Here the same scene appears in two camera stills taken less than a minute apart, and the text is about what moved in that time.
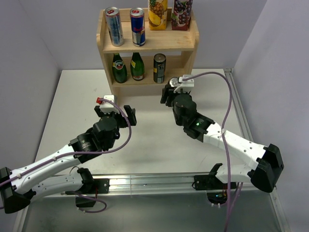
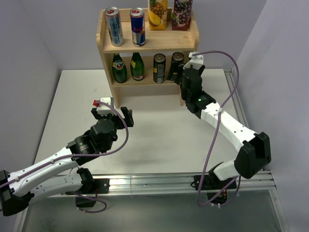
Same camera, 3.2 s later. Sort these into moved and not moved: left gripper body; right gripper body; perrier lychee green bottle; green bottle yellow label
Moved: right gripper body
Not moved: left gripper body; perrier lychee green bottle; green bottle yellow label
